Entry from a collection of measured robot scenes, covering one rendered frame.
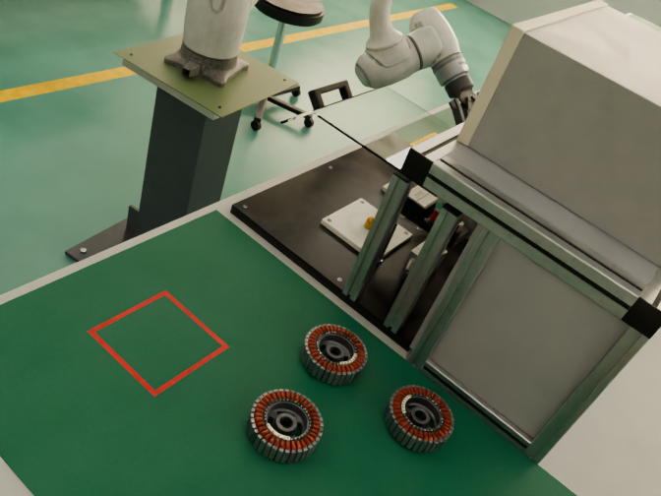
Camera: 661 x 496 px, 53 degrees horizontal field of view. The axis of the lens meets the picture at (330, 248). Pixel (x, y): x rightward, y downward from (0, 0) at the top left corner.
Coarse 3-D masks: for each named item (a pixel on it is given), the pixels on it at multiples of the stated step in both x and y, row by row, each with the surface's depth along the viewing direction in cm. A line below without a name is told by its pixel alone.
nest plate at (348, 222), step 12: (360, 204) 148; (336, 216) 142; (348, 216) 143; (360, 216) 145; (372, 216) 146; (336, 228) 139; (348, 228) 140; (360, 228) 141; (396, 228) 145; (348, 240) 137; (360, 240) 138; (396, 240) 142
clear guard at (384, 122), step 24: (360, 96) 124; (384, 96) 127; (288, 120) 118; (336, 120) 114; (360, 120) 116; (384, 120) 119; (408, 120) 122; (432, 120) 125; (360, 144) 110; (384, 144) 112; (408, 144) 115; (432, 192) 105
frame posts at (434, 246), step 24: (408, 192) 111; (384, 216) 114; (456, 216) 104; (384, 240) 117; (432, 240) 109; (360, 264) 120; (432, 264) 111; (360, 288) 123; (408, 288) 117; (408, 312) 120
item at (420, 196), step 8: (416, 192) 132; (424, 192) 133; (408, 200) 130; (416, 200) 130; (424, 200) 131; (432, 200) 132; (408, 208) 131; (416, 208) 129; (424, 208) 128; (432, 208) 132; (400, 216) 133; (408, 216) 131; (416, 216) 130; (424, 216) 131; (424, 224) 129; (432, 224) 129; (464, 232) 130; (456, 240) 128
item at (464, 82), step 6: (456, 78) 178; (462, 78) 178; (468, 78) 179; (450, 84) 179; (456, 84) 178; (462, 84) 178; (468, 84) 178; (450, 90) 180; (456, 90) 178; (462, 90) 179; (468, 90) 182; (450, 96) 181; (456, 96) 179; (462, 96) 179; (462, 102) 178; (462, 108) 180
